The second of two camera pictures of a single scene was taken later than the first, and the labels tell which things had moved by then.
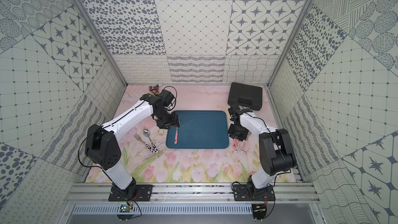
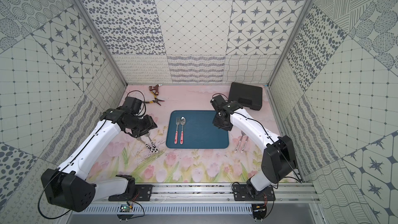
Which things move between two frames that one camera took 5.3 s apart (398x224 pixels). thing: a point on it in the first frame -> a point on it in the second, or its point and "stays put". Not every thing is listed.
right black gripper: [243, 137] -> [215, 123]
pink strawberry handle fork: [176, 137] stays put
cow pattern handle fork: [138, 137] stays put
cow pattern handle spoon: [146, 133] stays put
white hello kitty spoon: [236, 149] stays put
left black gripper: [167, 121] -> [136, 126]
